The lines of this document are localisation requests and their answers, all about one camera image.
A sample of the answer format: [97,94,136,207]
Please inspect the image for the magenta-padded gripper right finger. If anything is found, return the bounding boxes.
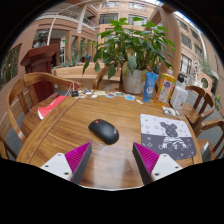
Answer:
[132,142,183,186]

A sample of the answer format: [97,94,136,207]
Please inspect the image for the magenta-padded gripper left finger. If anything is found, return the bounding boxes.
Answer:
[39,142,93,185]

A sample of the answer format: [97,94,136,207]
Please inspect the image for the black computer mouse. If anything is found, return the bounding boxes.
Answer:
[88,118,120,145]

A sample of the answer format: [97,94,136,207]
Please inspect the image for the white and grey mouse pad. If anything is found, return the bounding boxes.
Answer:
[139,113,198,161]

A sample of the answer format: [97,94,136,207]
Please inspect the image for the grey flat case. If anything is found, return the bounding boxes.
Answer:
[198,139,215,162]

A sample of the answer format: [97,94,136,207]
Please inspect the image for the crumpled white wrapper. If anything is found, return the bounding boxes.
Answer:
[162,105,181,118]

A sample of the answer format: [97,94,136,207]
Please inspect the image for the red booklet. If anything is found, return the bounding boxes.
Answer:
[37,95,68,120]

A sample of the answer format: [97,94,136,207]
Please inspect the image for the white pump bottle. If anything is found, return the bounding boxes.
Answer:
[169,73,189,111]

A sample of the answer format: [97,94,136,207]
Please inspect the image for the yellow dish soap bottle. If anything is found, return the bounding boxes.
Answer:
[154,67,177,107]

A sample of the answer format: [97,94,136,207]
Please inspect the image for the blue squeeze tube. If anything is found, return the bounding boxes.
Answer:
[142,70,159,103]

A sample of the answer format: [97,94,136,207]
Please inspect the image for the yellow flowering plant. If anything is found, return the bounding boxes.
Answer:
[214,94,223,111]

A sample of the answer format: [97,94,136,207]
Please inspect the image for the dark red wooden lectern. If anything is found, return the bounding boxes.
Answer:
[19,43,61,103]

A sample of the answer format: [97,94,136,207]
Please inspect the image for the leafy plant in white pot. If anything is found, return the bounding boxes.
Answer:
[82,17,177,95]

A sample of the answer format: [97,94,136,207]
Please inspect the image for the dark bust statue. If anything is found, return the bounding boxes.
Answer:
[32,29,51,49]

